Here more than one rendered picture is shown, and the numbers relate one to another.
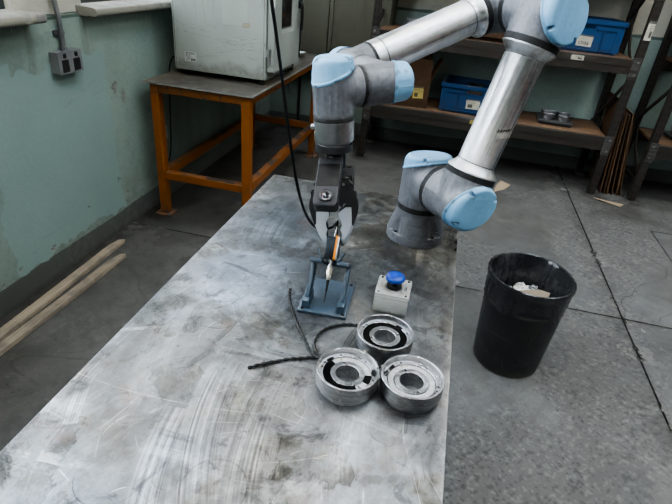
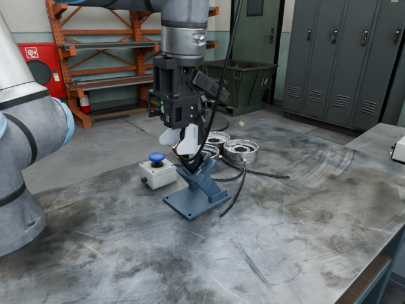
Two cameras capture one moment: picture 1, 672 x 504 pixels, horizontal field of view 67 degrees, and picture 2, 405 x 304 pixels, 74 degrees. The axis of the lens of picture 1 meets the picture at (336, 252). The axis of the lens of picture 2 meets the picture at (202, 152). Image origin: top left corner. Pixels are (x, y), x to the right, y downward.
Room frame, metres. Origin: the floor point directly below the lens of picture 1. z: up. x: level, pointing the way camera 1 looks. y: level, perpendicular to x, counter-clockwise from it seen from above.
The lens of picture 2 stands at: (1.28, 0.37, 1.16)
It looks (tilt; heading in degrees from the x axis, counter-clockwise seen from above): 25 degrees down; 221
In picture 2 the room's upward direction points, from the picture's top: straight up
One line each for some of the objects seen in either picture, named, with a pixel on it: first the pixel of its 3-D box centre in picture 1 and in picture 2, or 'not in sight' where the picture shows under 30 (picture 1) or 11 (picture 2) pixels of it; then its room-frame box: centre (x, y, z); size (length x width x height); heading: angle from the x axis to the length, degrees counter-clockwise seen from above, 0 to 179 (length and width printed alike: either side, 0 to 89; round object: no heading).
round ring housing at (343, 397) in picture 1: (346, 376); (240, 151); (0.64, -0.04, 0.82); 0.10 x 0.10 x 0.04
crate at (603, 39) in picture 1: (580, 33); not in sight; (4.13, -1.62, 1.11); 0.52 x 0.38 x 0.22; 80
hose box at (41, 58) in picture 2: not in sight; (52, 82); (-0.19, -3.61, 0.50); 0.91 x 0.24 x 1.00; 170
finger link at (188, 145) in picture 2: (323, 220); (187, 146); (0.94, 0.03, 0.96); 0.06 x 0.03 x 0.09; 177
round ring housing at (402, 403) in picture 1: (410, 384); (213, 142); (0.64, -0.15, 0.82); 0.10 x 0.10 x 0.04
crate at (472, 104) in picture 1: (473, 96); not in sight; (4.25, -0.98, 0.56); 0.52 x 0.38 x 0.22; 77
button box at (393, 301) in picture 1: (393, 293); (155, 172); (0.90, -0.13, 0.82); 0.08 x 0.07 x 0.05; 170
